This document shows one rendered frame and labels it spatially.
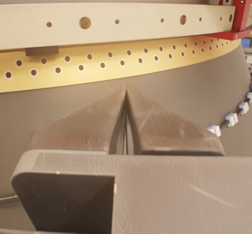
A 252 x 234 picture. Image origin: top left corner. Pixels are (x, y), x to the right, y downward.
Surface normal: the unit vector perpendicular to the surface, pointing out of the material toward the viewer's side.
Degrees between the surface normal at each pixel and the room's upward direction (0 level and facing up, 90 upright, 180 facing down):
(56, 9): 90
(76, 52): 62
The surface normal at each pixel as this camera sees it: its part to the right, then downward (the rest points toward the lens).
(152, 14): 0.51, 0.41
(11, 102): 0.27, -0.02
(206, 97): 0.57, -0.09
